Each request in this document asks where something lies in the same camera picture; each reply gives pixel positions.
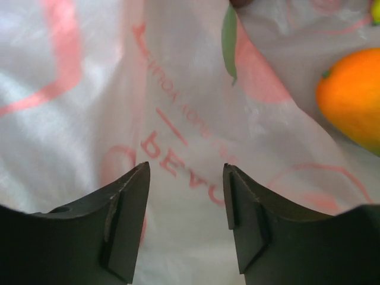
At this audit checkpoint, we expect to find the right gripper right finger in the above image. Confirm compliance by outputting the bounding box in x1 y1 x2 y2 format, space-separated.
223 164 379 285

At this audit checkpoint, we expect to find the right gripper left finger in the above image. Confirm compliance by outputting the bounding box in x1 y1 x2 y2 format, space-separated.
1 162 150 284

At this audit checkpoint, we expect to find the pink plastic bag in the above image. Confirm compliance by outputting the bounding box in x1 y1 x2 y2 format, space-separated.
1 1 379 284

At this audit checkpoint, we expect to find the fake yellow mango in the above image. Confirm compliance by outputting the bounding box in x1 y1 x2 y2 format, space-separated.
316 47 379 156

